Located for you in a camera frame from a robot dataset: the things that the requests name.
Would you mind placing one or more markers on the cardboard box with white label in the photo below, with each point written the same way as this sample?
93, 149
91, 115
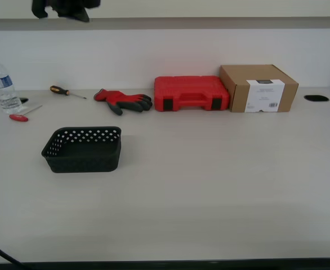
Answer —
238, 90

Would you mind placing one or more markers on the grey wall trim strip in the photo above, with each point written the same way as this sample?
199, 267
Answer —
210, 24

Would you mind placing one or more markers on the red and black work glove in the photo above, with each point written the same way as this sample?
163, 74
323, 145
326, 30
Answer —
117, 99

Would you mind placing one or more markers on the orange and black screwdriver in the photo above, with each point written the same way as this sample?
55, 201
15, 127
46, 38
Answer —
58, 90

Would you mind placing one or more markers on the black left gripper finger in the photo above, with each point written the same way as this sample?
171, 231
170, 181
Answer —
79, 16

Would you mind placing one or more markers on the red plastic tool case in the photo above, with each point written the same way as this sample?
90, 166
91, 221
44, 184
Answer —
190, 90

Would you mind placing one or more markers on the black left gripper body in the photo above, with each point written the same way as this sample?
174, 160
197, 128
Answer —
41, 7

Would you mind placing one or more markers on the black plastic lattice basket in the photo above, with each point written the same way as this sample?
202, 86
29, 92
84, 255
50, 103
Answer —
83, 157

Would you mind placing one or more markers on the clear plastic water bottle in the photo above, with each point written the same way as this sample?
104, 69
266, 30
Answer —
3, 84

